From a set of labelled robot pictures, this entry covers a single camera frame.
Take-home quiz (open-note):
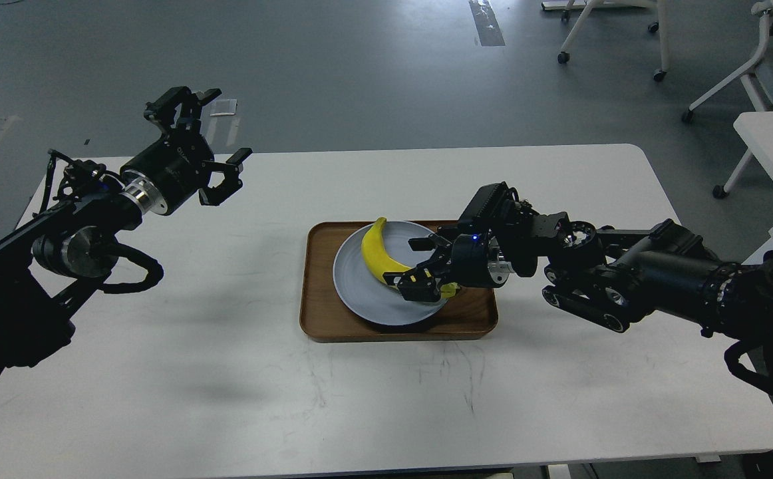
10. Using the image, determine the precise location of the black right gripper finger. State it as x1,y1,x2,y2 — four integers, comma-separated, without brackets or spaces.
408,228,457,257
396,257,457,303

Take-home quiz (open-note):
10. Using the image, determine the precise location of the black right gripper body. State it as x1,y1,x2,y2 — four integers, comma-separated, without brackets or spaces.
446,234,514,289

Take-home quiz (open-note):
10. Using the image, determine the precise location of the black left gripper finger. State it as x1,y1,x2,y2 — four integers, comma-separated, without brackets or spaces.
198,148,253,206
144,86,222,143

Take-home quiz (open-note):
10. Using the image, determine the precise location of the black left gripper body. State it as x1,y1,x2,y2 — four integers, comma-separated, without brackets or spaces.
120,138,214,216

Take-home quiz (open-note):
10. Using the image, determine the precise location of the light blue plate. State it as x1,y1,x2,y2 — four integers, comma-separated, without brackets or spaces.
332,221,448,327

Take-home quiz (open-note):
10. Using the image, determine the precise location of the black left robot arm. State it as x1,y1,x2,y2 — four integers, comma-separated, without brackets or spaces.
0,86,252,375

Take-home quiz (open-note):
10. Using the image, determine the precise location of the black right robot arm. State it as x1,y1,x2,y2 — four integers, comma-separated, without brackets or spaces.
383,182,773,395

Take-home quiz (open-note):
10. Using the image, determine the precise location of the brown wooden tray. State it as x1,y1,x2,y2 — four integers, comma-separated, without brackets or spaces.
299,221,498,343

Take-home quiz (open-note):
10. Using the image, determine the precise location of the white rolling chair base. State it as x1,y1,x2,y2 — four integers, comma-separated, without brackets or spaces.
540,1,671,84

